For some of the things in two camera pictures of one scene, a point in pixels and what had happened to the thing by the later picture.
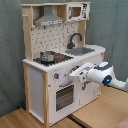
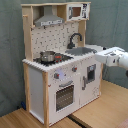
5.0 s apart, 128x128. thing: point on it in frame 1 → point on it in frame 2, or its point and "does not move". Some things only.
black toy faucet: (71, 45) does not move
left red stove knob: (56, 75) does not move
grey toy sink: (80, 51) does not move
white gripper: (80, 74) → (113, 57)
